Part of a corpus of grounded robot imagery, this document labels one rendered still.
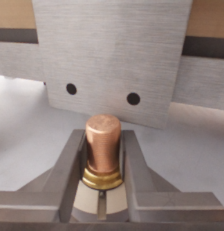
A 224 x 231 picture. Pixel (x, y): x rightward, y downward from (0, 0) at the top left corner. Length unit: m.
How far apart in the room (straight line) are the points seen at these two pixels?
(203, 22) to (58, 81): 0.17
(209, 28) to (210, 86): 0.07
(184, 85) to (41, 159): 0.24
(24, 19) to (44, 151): 0.21
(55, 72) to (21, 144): 0.21
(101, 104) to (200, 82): 0.10
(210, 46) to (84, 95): 0.16
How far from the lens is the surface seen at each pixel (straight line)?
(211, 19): 0.23
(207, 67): 0.18
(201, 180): 0.29
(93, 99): 0.15
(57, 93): 0.17
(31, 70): 0.26
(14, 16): 0.33
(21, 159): 0.31
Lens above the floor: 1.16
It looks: 30 degrees up
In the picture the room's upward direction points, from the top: 178 degrees counter-clockwise
